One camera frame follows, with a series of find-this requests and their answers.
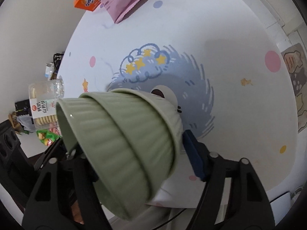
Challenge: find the white appliance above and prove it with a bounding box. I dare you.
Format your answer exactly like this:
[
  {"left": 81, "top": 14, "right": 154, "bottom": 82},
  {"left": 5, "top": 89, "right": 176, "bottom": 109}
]
[{"left": 270, "top": 191, "right": 296, "bottom": 205}]

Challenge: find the black cable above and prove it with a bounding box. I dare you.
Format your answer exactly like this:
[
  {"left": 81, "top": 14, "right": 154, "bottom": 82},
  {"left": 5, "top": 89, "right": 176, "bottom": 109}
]
[{"left": 163, "top": 207, "right": 190, "bottom": 230}]

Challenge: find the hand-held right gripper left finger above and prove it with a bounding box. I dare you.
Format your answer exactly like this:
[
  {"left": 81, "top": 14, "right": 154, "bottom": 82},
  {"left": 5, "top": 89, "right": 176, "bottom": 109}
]
[{"left": 22, "top": 149, "right": 111, "bottom": 230}]

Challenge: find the green potato chips bag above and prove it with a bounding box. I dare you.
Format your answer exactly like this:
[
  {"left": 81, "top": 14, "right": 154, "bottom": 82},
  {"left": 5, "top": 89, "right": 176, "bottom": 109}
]
[{"left": 36, "top": 127, "right": 63, "bottom": 147}]

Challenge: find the cat print floor mat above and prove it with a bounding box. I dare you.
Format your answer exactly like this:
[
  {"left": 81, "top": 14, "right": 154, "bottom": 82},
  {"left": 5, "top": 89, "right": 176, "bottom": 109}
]
[{"left": 281, "top": 43, "right": 307, "bottom": 133}]

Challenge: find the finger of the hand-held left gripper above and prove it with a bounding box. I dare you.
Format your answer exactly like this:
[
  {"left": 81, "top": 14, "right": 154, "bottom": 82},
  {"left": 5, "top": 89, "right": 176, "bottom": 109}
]
[
  {"left": 61, "top": 147, "right": 83, "bottom": 161},
  {"left": 34, "top": 138, "right": 66, "bottom": 169}
]

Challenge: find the clear drinking glass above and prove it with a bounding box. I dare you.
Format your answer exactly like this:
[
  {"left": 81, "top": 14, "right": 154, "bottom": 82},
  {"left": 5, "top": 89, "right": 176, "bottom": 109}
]
[{"left": 51, "top": 75, "right": 65, "bottom": 99}]

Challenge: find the green ribbed ceramic bowl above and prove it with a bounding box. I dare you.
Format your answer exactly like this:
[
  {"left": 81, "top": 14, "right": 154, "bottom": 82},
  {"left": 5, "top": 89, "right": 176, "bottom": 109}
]
[
  {"left": 56, "top": 97, "right": 178, "bottom": 221},
  {"left": 79, "top": 88, "right": 183, "bottom": 149}
]

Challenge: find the pink snack bag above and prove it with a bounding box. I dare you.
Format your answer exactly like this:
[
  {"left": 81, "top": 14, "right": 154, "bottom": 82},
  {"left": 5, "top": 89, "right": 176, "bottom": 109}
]
[{"left": 97, "top": 0, "right": 181, "bottom": 24}]

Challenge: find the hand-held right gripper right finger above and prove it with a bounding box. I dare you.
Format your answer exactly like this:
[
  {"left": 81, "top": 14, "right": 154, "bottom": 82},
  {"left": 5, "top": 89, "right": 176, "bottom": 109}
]
[{"left": 182, "top": 129, "right": 276, "bottom": 230}]

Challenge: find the clear round cookie package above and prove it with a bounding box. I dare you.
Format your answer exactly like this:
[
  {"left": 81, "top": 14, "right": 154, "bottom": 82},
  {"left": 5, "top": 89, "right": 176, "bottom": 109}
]
[{"left": 28, "top": 81, "right": 60, "bottom": 127}]

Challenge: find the clear plastic bottle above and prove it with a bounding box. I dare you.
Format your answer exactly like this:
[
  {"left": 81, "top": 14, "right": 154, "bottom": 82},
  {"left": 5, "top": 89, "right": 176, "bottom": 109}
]
[{"left": 44, "top": 62, "right": 54, "bottom": 79}]

